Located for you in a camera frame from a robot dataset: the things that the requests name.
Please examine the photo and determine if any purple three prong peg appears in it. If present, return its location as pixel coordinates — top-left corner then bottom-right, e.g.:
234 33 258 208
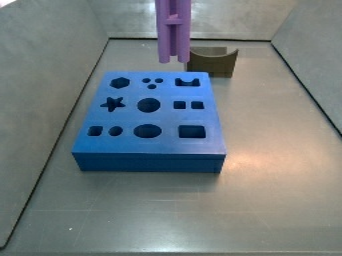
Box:
155 0 191 63

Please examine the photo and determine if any blue shape sorter block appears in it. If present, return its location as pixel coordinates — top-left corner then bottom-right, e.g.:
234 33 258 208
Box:
73 71 228 173

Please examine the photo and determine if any dark curved holder bracket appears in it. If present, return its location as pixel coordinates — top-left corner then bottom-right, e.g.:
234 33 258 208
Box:
186 47 240 78

